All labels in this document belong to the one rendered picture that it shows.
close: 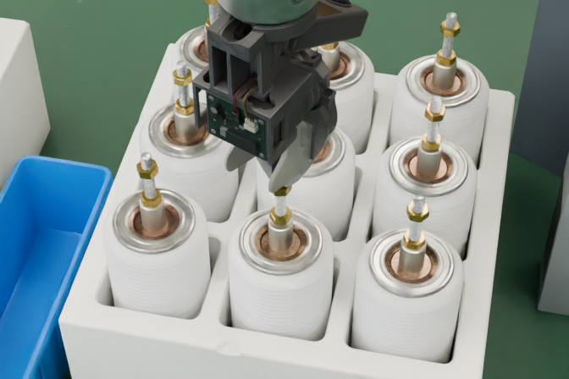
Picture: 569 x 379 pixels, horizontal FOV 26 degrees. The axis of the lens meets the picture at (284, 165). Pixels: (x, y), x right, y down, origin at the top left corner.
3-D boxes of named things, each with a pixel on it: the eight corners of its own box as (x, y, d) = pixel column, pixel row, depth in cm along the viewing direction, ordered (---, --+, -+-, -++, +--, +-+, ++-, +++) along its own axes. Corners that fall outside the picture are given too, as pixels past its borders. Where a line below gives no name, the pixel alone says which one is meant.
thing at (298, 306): (216, 342, 125) (207, 229, 112) (295, 300, 129) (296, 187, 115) (265, 412, 120) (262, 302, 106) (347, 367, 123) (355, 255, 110)
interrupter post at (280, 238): (262, 241, 111) (262, 217, 109) (284, 230, 112) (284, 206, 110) (276, 259, 110) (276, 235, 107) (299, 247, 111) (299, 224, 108)
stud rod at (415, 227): (405, 250, 108) (411, 194, 103) (416, 248, 108) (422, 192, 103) (408, 259, 108) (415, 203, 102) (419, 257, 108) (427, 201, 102)
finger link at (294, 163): (252, 218, 102) (246, 140, 95) (292, 174, 105) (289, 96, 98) (284, 234, 100) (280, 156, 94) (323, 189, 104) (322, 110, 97)
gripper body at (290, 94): (192, 133, 95) (183, 15, 87) (255, 69, 100) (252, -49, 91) (274, 174, 93) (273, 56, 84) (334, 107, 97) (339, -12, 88)
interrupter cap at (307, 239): (223, 233, 112) (223, 229, 111) (293, 200, 114) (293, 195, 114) (267, 291, 107) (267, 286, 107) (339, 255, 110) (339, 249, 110)
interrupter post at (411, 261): (394, 257, 110) (396, 234, 107) (419, 252, 110) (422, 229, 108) (401, 278, 108) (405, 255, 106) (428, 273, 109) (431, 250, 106)
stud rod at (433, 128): (437, 156, 116) (444, 99, 110) (429, 161, 115) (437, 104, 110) (429, 150, 116) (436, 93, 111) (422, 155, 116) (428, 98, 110)
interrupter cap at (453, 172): (447, 210, 114) (448, 205, 113) (374, 179, 116) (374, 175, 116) (480, 157, 118) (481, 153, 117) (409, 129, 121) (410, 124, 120)
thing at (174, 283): (172, 392, 121) (157, 281, 108) (101, 341, 125) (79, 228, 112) (234, 327, 126) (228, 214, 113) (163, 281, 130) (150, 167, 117)
